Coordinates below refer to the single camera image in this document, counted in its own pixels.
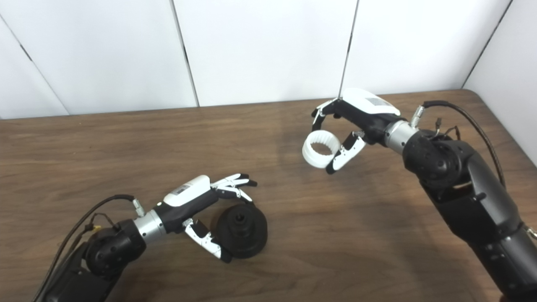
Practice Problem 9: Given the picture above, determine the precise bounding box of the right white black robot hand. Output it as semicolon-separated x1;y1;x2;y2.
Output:
311;88;407;175

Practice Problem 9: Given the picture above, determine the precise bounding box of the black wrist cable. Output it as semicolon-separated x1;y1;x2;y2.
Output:
410;100;506;188
34;194;145;302

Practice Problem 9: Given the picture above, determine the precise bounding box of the white toothed plastic ring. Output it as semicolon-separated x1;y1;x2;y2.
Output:
302;130;341;169

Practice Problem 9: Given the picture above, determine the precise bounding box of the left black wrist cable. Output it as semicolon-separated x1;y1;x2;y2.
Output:
34;194;145;302

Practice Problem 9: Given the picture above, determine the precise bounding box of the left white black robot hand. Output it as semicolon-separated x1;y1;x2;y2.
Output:
155;173;258;264

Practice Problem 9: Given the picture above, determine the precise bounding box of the round black plastic part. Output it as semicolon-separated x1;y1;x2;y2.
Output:
215;203;268;259

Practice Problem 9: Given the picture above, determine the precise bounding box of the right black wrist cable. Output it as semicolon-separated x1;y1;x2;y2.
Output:
410;100;506;188

